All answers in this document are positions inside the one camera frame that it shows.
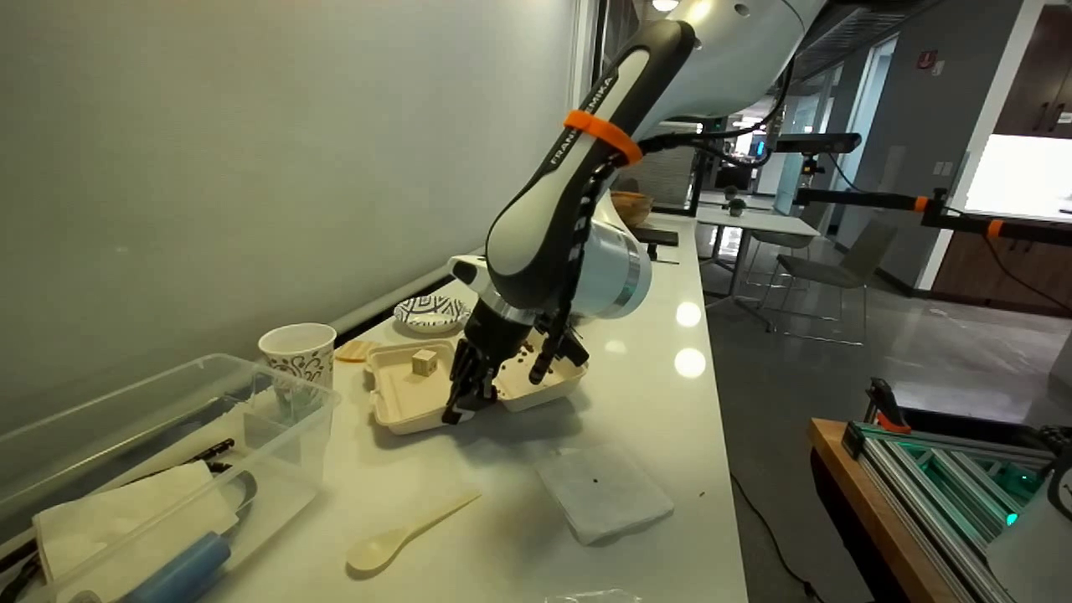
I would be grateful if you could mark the flat beige wooden piece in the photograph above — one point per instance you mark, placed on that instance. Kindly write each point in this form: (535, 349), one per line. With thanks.
(354, 352)

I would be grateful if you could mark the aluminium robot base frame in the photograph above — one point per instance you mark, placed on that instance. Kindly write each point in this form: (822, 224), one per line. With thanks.
(950, 492)

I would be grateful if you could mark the clear plastic container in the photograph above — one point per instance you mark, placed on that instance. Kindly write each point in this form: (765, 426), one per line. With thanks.
(270, 446)

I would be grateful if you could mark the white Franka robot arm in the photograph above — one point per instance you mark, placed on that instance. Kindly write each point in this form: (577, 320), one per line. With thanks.
(556, 202)

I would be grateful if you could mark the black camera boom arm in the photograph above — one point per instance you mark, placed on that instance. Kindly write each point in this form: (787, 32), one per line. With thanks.
(881, 202)

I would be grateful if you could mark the white bowl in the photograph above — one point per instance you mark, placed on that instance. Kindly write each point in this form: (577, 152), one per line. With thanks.
(431, 316)

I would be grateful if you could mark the grey office chair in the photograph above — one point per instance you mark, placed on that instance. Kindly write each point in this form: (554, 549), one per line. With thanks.
(847, 259)

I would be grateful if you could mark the small wooden spoon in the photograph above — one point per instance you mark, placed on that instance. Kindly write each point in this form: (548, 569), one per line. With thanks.
(386, 549)

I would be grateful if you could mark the black clamp with orange tip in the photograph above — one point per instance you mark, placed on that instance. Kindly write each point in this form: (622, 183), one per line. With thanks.
(884, 403)

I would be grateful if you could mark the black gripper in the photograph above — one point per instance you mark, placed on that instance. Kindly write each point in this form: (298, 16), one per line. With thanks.
(493, 329)

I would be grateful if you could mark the beige compartment lunch pack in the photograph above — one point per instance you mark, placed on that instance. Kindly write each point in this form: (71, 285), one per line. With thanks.
(412, 403)

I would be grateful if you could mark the white cloth napkin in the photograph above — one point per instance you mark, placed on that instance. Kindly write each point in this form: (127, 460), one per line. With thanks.
(603, 495)

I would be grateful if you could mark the wooden cart top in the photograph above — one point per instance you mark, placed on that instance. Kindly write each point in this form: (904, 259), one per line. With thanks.
(862, 492)

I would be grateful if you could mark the white background table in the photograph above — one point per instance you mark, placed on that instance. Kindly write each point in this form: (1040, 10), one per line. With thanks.
(765, 220)

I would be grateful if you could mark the small beige food cube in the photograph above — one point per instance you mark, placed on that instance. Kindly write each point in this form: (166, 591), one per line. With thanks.
(424, 361)

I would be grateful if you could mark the patterned paper cup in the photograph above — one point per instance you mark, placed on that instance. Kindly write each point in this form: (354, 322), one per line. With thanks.
(296, 352)

